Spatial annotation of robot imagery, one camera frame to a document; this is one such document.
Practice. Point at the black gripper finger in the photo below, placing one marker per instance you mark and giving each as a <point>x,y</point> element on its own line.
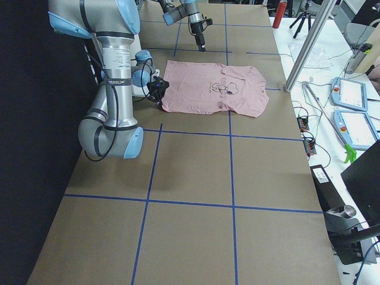
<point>202,47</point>

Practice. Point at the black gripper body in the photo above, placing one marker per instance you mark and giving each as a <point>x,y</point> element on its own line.
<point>154,95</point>
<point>196,29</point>

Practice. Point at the pink Snoopy t-shirt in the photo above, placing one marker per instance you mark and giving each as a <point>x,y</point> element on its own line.
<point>207,88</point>

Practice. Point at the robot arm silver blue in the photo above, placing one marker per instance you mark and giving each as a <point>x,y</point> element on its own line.
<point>190,9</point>
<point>109,128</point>

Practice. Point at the red cylinder bottle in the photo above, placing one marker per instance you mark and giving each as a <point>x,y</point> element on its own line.
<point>280,10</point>

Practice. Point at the silver metal rod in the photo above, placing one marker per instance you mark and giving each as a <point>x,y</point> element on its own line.
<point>335,128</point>

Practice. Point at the clear plastic bag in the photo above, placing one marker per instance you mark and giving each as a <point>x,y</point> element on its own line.
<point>318,57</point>

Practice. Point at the grey hub with orange plugs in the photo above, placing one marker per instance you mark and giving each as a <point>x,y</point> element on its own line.
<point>302,122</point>

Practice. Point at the upper blue teach pendant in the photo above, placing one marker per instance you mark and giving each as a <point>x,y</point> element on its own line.
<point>349,93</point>

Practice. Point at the blue teach pendant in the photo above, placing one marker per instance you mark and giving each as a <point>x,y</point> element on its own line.
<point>349,93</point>
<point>356,128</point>

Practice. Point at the lower blue teach pendant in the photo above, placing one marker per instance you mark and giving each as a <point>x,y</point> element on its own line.
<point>356,128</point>

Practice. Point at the green plastic clamp tool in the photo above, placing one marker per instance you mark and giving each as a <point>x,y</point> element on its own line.
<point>351,154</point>

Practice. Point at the black monitor stand box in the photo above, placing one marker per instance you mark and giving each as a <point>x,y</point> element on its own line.
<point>340,218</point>

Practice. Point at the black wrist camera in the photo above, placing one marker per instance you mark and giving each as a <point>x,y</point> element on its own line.
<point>159,85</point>
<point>207,22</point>

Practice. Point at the black camera tripod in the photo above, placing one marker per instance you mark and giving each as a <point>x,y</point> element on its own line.
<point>301,18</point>

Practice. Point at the aluminium frame post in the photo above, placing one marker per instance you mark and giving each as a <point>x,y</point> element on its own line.
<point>318,24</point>

